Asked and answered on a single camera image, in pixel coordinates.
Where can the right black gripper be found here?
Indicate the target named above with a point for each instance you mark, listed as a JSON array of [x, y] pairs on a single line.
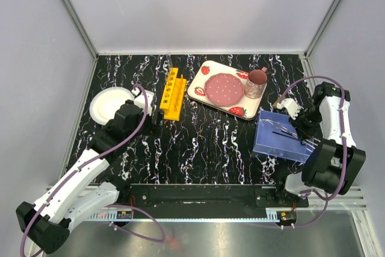
[[302, 130]]

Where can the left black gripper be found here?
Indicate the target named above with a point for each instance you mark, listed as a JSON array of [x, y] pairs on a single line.
[[155, 128]]

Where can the metal crucible tongs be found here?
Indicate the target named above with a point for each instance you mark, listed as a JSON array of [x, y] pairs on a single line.
[[309, 143]]

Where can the pink patterned mug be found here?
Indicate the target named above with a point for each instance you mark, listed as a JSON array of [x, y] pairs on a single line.
[[256, 83]]

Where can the glass test tube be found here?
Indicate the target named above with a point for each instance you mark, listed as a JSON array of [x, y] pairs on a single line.
[[169, 61]]

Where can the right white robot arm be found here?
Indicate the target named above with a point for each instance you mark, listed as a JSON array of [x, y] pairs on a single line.
[[335, 161]]

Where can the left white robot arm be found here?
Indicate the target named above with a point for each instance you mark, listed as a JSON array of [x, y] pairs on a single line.
[[49, 220]]

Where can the yellow test tube rack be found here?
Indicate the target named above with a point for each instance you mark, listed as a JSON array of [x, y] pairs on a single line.
[[173, 94]]

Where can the blue plastic box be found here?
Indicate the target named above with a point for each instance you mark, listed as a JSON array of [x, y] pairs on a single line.
[[275, 145]]

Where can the white paper plate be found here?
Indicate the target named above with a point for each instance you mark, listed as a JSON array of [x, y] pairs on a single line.
[[105, 104]]

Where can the strawberry pattern tray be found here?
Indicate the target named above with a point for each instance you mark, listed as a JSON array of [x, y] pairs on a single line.
[[246, 109]]

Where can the pink polka dot plate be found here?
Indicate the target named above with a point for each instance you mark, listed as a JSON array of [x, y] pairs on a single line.
[[224, 89]]

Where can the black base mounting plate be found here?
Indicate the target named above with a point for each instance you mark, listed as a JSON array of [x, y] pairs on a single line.
[[209, 201]]

